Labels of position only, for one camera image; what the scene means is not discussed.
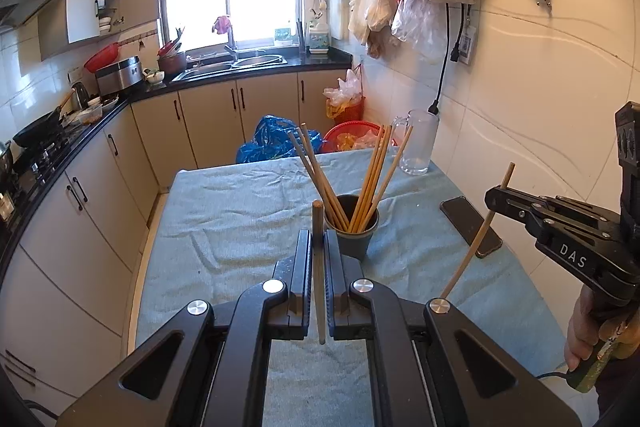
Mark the black plastic cup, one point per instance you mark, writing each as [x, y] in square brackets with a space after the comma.
[352, 242]

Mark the metal kettle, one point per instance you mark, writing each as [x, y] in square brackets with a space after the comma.
[80, 94]

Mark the stainless steel sink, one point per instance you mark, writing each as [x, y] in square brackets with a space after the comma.
[235, 64]

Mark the bunch of wooden chopsticks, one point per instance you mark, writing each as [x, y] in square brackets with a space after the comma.
[359, 212]

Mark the blue-grey table cloth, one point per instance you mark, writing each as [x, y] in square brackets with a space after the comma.
[225, 217]

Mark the black smartphone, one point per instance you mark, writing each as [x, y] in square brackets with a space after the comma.
[472, 227]

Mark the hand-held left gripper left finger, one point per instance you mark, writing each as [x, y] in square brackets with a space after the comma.
[305, 257]

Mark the clear glass mug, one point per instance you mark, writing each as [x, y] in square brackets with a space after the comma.
[419, 142]

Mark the person's right hand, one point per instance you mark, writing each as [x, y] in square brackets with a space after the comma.
[582, 332]

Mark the red plastic basket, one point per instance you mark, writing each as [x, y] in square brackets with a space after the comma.
[350, 132]

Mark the white bowl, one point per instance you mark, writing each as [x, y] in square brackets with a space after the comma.
[155, 78]

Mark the metal faucet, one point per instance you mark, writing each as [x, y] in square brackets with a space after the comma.
[232, 44]

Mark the red plastic colander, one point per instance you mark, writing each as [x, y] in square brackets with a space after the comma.
[102, 57]

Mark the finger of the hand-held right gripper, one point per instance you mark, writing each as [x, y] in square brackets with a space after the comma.
[515, 207]

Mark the black frying pan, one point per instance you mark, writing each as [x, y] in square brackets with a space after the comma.
[37, 129]

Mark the red bin with plastic bags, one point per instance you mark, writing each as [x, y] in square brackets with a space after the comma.
[345, 104]

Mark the pink cloth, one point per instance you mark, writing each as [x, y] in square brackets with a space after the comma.
[221, 24]

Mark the white hanging tag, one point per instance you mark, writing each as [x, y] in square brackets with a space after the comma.
[467, 42]

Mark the brown clay pot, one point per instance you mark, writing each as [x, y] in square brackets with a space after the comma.
[172, 63]

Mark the black kitchen countertop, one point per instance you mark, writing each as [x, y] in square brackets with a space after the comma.
[340, 57]

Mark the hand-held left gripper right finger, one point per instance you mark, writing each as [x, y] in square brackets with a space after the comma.
[332, 257]

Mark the blue plastic bag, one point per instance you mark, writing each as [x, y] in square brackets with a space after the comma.
[272, 139]

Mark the gas stove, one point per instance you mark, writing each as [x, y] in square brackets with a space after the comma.
[45, 157]

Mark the wooden chopstick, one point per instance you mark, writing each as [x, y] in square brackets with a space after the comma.
[318, 227]
[475, 242]

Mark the metal rice cooker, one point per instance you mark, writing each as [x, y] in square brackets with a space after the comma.
[120, 74]

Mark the beige lower kitchen cabinets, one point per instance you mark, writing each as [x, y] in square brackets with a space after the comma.
[210, 127]

